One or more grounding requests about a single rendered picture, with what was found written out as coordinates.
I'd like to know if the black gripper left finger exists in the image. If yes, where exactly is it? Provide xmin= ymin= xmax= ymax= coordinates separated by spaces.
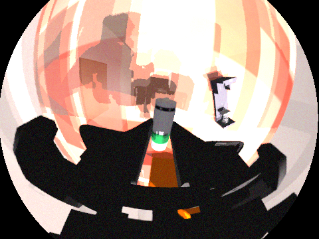
xmin=79 ymin=118 xmax=154 ymax=185

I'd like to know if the white cylindrical battery with green band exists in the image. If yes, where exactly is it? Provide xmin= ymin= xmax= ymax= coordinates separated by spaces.
xmin=151 ymin=96 xmax=176 ymax=151

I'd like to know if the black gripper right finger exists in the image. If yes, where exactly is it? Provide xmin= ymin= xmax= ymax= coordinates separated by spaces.
xmin=170 ymin=122 xmax=245 ymax=188

